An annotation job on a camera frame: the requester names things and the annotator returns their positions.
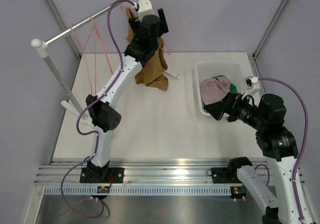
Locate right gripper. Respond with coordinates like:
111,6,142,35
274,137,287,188
204,91,266,130

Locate mauve tank top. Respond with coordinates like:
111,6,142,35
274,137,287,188
200,76,231,105

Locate pink hanger of mauve top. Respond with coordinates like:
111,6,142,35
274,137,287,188
89,14,114,74

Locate pink hanger of green top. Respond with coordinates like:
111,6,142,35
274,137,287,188
70,25,96,94

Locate green tank top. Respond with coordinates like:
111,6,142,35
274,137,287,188
213,75,238,93

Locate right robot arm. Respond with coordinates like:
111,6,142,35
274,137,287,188
204,93,313,223

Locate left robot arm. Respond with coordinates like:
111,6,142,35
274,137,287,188
80,9,169,183

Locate pink hanger of brown top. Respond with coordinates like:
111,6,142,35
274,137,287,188
120,4,172,55

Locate brown tank top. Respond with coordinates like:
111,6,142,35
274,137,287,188
124,15,169,91

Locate white plastic basket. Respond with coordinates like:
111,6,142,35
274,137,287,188
195,62,248,117

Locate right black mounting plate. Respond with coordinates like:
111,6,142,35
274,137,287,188
206,167,242,184

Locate black mounting plate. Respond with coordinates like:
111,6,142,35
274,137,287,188
79,167,125,184
206,167,242,184

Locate clothes rack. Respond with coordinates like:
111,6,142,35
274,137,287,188
39,6,181,126

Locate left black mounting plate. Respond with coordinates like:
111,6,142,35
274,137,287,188
79,167,125,184

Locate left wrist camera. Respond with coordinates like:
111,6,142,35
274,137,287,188
132,0,155,22

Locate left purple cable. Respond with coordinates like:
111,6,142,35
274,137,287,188
60,0,136,219

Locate left frame post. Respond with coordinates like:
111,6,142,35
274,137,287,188
44,0,81,61

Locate frame post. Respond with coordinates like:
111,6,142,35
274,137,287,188
44,0,81,61
252,0,290,61

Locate right frame post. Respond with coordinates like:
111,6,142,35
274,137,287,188
252,0,290,61

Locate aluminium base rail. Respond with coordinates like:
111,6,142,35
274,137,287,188
34,158,229,186

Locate white slotted cable duct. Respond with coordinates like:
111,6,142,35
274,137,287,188
44,185,231,196

